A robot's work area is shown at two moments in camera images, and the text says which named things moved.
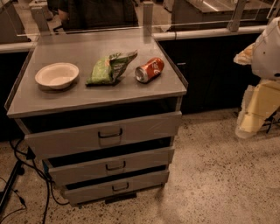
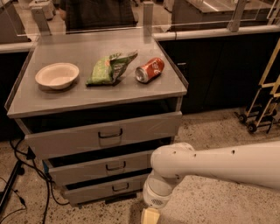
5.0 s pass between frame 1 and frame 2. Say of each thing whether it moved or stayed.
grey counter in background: stayed
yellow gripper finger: moved
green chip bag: stayed
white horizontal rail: stayed
